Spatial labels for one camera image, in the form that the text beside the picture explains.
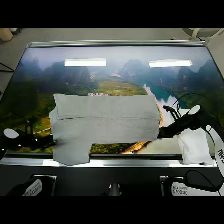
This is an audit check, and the white garment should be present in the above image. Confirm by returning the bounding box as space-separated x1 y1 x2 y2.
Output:
176 127 215 166

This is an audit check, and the black cable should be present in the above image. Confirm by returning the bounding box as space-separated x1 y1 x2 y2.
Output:
171 92 214 111

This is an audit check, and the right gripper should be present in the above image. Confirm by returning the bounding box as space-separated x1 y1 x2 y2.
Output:
156 121 186 140

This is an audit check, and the grey T-shirt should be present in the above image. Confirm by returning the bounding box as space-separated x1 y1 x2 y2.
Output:
48 92 162 167

